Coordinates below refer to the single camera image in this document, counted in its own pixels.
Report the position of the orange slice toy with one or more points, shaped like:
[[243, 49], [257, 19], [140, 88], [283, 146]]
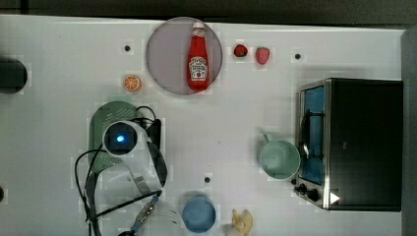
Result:
[[132, 83]]

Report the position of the dark grey cup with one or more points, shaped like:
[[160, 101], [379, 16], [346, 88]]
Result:
[[13, 75]]

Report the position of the light red strawberry toy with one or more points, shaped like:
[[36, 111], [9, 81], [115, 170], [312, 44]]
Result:
[[262, 55]]

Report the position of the red ketchup bottle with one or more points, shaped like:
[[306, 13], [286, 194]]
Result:
[[198, 59]]

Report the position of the mint green plastic strainer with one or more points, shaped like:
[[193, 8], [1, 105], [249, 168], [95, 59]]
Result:
[[117, 108]]

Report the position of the peeled banana toy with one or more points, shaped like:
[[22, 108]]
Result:
[[242, 224]]

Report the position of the blue cup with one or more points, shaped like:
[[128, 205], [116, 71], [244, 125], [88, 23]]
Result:
[[199, 214]]

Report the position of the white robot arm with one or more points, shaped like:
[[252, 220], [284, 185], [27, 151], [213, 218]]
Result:
[[125, 192]]

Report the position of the black silver toaster oven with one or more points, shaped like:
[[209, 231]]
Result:
[[350, 138]]

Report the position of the mint green mug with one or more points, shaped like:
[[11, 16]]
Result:
[[279, 159]]

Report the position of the grey round plate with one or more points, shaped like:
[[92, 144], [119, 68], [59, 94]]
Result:
[[167, 52]]

